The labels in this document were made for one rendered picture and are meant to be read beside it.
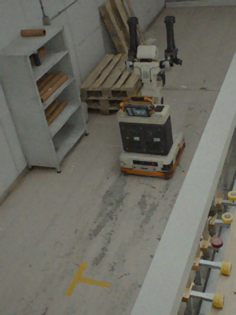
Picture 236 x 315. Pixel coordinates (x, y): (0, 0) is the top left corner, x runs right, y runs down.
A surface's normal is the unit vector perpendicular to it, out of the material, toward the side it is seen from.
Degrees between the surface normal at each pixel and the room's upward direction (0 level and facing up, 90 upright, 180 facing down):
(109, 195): 0
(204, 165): 0
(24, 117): 90
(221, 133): 0
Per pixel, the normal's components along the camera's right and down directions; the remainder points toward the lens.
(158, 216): -0.15, -0.81
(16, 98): -0.36, 0.58
